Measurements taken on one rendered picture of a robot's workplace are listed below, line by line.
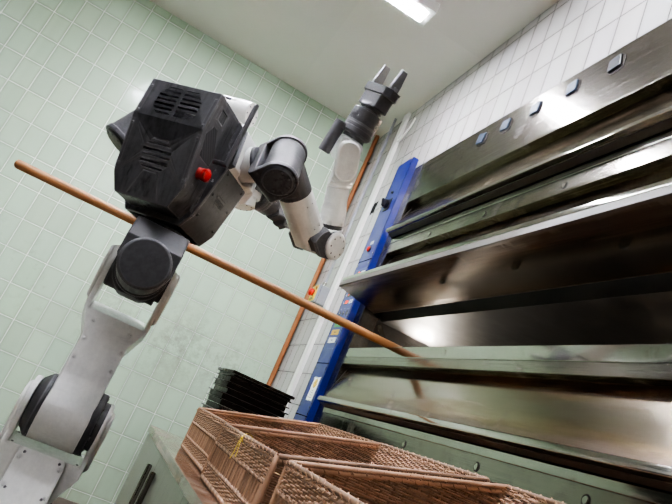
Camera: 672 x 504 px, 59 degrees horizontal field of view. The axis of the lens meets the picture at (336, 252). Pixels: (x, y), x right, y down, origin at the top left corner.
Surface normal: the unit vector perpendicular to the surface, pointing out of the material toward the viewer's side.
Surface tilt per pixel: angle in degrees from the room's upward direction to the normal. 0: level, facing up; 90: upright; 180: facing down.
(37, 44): 90
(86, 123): 90
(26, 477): 68
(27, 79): 90
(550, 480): 90
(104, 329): 80
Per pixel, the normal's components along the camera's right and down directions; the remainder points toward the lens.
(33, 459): 0.47, -0.47
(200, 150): 0.91, 0.28
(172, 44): 0.36, -0.15
